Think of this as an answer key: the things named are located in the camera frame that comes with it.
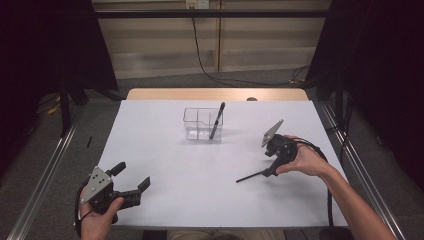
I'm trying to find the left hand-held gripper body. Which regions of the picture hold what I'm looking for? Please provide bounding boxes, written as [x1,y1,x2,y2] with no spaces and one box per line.
[79,165,142,215]

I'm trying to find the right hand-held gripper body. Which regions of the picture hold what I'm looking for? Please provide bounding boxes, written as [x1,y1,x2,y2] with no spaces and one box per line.
[260,118,299,165]

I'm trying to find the thin black cosmetic pencil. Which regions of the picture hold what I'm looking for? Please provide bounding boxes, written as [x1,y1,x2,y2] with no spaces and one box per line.
[235,169,268,184]

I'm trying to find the black handled makeup brush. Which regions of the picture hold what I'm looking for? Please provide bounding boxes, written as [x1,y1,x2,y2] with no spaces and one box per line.
[208,101,227,141]

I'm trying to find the clear plastic divided organizer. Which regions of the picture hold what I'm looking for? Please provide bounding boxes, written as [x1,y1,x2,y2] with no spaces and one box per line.
[182,106,224,142]

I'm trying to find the person's right hand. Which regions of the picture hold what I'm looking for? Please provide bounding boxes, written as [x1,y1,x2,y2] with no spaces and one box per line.
[275,134,332,178]

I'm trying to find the person's left hand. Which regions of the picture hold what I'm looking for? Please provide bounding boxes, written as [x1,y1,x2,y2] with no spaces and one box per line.
[79,197,125,240]

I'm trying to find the white table sheet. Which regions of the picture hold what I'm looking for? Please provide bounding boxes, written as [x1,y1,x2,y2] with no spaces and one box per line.
[96,99,349,229]

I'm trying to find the black metal stand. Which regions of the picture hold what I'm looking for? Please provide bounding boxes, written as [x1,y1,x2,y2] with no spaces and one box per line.
[58,76,89,138]

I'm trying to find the small yellow floor object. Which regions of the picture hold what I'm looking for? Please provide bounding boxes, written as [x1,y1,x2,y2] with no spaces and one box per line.
[46,103,62,116]

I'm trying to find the black curtain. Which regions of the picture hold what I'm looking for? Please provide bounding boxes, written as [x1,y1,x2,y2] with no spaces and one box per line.
[0,0,119,181]
[304,0,424,191]

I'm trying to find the metal floor rail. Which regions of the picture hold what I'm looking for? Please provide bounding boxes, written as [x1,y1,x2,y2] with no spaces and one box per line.
[6,106,86,240]
[318,99,407,240]

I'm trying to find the right hand-held gripper cable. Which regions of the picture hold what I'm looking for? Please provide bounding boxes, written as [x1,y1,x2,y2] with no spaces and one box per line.
[292,136,335,228]

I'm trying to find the black wall cable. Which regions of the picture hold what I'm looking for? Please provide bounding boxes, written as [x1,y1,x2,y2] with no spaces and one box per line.
[190,8,311,88]

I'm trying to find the white wall socket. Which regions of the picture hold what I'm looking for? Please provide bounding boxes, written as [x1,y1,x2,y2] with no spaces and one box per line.
[185,0,210,10]

